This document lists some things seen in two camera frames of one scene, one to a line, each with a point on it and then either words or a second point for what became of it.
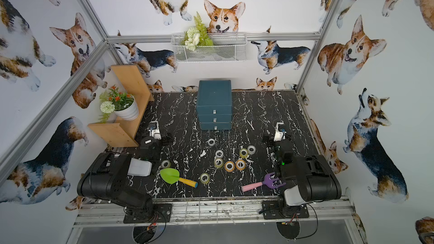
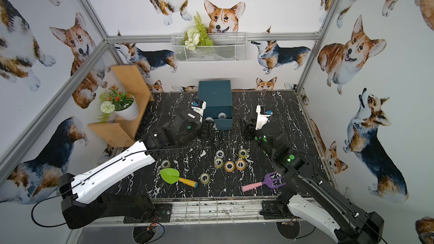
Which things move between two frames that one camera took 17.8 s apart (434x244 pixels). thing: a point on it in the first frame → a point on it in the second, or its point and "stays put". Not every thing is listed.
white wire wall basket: x=198 y=45 stays put
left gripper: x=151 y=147 → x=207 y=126
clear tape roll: x=251 y=149 → x=222 y=115
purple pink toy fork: x=268 y=182 stays put
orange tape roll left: x=229 y=166 stays put
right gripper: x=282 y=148 → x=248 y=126
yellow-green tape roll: x=218 y=162 stays put
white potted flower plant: x=124 y=105 stays put
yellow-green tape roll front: x=204 y=178 stays put
